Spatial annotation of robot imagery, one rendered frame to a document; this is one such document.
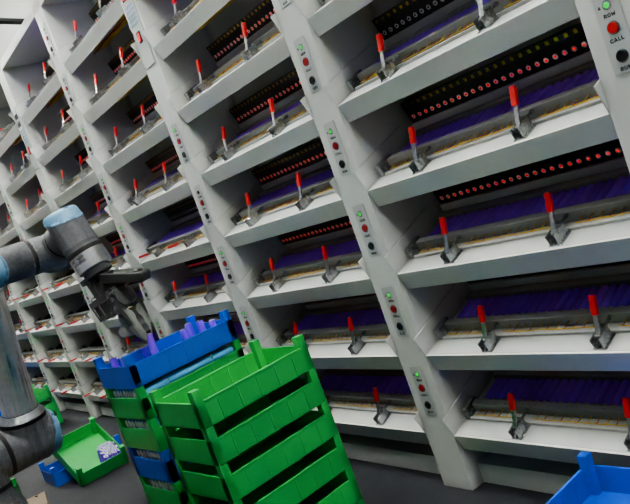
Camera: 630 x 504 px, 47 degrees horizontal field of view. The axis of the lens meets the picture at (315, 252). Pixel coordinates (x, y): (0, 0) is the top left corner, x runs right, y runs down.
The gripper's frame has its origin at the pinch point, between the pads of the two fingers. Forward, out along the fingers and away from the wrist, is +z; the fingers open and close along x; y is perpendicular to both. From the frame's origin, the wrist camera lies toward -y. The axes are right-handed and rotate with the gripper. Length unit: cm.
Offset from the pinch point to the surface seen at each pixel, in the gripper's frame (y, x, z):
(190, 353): -4.2, -4.0, 9.6
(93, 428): 120, -96, 14
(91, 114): 30, -85, -82
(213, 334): -8.4, -10.7, 8.9
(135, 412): 10.5, 6.8, 13.9
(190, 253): 16, -64, -17
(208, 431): -18.3, 26.2, 24.1
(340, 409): -11, -40, 47
